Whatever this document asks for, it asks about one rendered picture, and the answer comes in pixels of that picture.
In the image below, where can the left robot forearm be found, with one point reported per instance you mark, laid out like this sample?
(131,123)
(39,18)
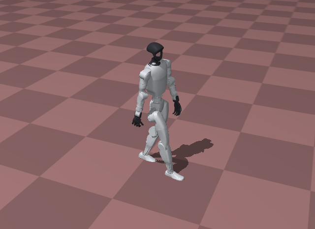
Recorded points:
(173,91)

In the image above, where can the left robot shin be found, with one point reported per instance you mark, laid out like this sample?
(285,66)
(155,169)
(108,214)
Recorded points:
(149,143)

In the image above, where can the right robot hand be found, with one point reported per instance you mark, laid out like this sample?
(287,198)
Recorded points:
(137,120)

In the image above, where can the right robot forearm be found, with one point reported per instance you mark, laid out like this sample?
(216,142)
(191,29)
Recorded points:
(140,104)

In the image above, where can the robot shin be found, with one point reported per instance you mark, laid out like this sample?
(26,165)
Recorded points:
(149,143)
(166,156)

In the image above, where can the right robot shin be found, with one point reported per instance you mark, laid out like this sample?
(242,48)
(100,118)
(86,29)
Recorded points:
(166,156)

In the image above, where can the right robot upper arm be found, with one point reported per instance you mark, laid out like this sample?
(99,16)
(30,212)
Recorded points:
(144,76)

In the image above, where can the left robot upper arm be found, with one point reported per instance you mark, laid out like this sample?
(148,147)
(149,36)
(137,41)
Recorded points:
(170,79)

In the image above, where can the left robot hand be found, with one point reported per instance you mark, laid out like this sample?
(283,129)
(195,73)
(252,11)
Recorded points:
(177,106)

